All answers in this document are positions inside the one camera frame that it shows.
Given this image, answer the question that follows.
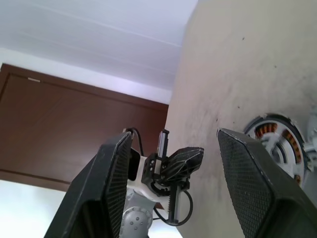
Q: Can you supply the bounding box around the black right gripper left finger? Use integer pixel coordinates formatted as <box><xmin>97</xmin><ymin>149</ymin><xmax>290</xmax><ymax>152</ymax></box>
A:
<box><xmin>43</xmin><ymin>130</ymin><xmax>133</xmax><ymax>238</ymax></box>

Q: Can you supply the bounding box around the silver motor stator housing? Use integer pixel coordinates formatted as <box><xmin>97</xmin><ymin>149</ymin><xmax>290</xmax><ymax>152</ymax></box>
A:
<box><xmin>244</xmin><ymin>113</ymin><xmax>308</xmax><ymax>193</ymax></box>

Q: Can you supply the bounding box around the silver part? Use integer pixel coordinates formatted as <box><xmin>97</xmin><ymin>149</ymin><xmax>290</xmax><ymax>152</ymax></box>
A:
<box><xmin>247</xmin><ymin>115</ymin><xmax>304</xmax><ymax>186</ymax></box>

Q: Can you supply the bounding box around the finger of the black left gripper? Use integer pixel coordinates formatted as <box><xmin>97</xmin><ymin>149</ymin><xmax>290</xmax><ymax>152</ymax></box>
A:
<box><xmin>172</xmin><ymin>153</ymin><xmax>203</xmax><ymax>182</ymax></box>
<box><xmin>170</xmin><ymin>147</ymin><xmax>205</xmax><ymax>172</ymax></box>

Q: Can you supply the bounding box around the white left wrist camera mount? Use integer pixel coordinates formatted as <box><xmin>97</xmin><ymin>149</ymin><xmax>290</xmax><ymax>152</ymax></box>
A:
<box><xmin>126</xmin><ymin>147</ymin><xmax>171</xmax><ymax>211</ymax></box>

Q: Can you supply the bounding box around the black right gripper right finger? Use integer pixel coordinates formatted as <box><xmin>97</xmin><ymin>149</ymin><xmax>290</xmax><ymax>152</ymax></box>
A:
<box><xmin>216</xmin><ymin>127</ymin><xmax>317</xmax><ymax>238</ymax></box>

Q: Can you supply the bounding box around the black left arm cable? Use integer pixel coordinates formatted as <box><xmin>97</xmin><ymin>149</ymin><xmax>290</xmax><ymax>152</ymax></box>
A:
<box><xmin>123</xmin><ymin>127</ymin><xmax>194</xmax><ymax>228</ymax></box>

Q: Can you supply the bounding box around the brown wooden door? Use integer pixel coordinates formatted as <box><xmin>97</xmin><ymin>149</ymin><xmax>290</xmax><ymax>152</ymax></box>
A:
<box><xmin>0</xmin><ymin>62</ymin><xmax>169</xmax><ymax>192</ymax></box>

